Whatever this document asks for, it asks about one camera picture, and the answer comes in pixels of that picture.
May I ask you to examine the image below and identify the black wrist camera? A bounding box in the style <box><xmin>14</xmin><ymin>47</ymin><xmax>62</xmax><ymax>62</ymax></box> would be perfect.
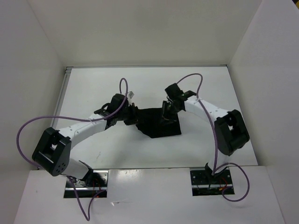
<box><xmin>165</xmin><ymin>83</ymin><xmax>184</xmax><ymax>101</ymax></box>
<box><xmin>107</xmin><ymin>93</ymin><xmax>128</xmax><ymax>113</ymax></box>

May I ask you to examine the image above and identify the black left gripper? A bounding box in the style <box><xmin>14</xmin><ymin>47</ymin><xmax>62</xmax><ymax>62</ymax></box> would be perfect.
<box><xmin>117</xmin><ymin>103</ymin><xmax>144</xmax><ymax>126</ymax></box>

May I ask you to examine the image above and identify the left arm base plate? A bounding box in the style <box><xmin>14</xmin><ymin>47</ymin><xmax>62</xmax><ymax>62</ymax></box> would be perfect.
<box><xmin>64</xmin><ymin>170</ymin><xmax>109</xmax><ymax>198</ymax></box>

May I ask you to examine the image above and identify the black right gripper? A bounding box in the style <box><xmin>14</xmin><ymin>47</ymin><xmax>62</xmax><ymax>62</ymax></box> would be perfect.
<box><xmin>158</xmin><ymin>100</ymin><xmax>182</xmax><ymax>125</ymax></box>

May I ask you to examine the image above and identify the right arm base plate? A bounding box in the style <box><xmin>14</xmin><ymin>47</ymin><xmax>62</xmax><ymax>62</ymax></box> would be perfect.
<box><xmin>190</xmin><ymin>168</ymin><xmax>235</xmax><ymax>196</ymax></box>

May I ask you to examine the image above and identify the black skirt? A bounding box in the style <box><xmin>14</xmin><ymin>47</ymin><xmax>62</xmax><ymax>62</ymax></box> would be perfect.
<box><xmin>136</xmin><ymin>108</ymin><xmax>182</xmax><ymax>139</ymax></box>

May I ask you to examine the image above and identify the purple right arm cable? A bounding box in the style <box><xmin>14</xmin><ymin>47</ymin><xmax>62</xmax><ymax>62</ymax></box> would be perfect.
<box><xmin>176</xmin><ymin>73</ymin><xmax>250</xmax><ymax>201</ymax></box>

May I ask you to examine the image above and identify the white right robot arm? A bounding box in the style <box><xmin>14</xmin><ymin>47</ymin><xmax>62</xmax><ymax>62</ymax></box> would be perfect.
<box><xmin>162</xmin><ymin>92</ymin><xmax>250</xmax><ymax>183</ymax></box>

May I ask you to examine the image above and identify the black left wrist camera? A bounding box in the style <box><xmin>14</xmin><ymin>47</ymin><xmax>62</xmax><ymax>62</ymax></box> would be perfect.
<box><xmin>107</xmin><ymin>93</ymin><xmax>128</xmax><ymax>113</ymax></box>

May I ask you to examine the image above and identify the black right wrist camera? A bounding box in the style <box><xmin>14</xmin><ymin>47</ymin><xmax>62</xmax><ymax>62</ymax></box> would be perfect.
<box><xmin>165</xmin><ymin>83</ymin><xmax>184</xmax><ymax>101</ymax></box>

